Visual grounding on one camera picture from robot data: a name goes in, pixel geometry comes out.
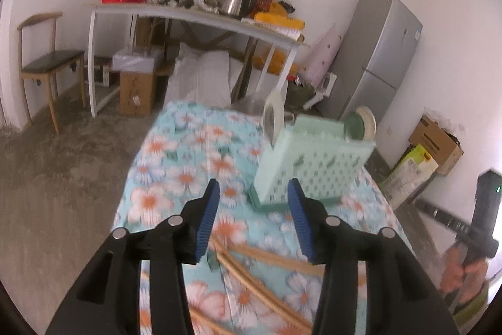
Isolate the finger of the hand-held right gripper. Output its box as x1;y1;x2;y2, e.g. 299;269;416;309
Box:
415;199;473;238

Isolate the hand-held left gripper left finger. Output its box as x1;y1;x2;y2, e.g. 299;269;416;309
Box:
46;178;220;335

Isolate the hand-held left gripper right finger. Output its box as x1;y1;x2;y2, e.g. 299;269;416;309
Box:
287;178;459;335

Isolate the mint green utensil basket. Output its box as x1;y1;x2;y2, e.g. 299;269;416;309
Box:
248;114;378;212

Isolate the white plate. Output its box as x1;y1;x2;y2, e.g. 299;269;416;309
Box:
262;82;285;147

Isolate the dark green soup spoon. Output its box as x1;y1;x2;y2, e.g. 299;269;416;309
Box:
343;111;365;141

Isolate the person's right forearm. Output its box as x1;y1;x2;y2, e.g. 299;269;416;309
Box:
447;276;497;324

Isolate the person's right hand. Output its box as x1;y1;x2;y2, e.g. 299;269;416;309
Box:
439;243;489;294

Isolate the yellow green paper bag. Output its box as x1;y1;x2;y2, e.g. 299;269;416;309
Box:
378;143;439;208

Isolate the floral blue blanket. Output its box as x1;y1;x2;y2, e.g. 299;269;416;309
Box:
112;100;416;335

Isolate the open cardboard box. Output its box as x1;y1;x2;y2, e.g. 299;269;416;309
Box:
408;115;464;176

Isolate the dark green bag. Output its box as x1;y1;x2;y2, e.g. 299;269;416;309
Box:
286;80;318;110

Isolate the white woven sack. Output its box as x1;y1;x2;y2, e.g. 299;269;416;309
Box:
165;45;242;108

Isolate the white kitchen scale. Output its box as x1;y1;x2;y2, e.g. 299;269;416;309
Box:
302;72;338;110

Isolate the brown cardboard box with label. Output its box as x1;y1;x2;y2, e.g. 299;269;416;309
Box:
120;71;158;116

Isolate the orange plastic bag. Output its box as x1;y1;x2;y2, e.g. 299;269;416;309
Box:
251;48;301;76

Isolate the pink rolled pillow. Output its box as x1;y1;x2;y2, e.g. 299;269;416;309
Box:
300;24;342;86

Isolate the clear plastic storage box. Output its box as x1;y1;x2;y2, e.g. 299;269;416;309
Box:
112;46;163;74

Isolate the small white box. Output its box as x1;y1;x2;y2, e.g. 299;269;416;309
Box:
84;56;118;88

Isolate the grey refrigerator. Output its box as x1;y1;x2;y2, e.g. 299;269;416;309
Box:
319;0;423;122

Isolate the yellow snack bag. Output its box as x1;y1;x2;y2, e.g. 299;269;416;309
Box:
253;0;307;31

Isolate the wooden chair with black seat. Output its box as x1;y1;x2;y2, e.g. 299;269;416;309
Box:
18;11;87;135

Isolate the white frame table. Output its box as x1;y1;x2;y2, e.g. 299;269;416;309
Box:
84;2;310;118

